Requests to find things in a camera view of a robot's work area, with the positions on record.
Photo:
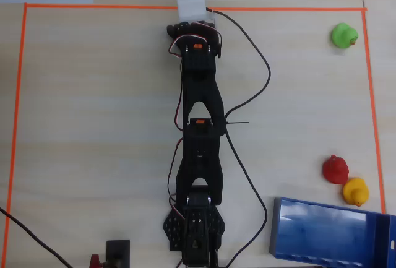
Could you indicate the yellow rubber duck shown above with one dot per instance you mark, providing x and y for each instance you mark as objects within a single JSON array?
[{"x": 355, "y": 191}]

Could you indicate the green rubber duck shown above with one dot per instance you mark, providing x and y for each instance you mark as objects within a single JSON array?
[{"x": 341, "y": 36}]

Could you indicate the orange tape strip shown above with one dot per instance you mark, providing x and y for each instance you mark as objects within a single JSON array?
[
  {"x": 372, "y": 110},
  {"x": 92, "y": 6},
  {"x": 17, "y": 94}
]

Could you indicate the blue plastic box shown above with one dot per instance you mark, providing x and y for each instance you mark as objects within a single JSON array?
[{"x": 325, "y": 231}]

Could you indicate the red rubber duck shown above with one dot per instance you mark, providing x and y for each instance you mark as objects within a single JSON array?
[{"x": 335, "y": 170}]

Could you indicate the black zip tie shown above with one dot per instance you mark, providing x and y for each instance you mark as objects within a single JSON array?
[{"x": 238, "y": 122}]

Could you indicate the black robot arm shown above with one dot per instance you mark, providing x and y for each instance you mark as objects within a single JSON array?
[{"x": 201, "y": 94}]

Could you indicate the black table clamp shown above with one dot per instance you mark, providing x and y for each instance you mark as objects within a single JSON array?
[{"x": 118, "y": 248}]

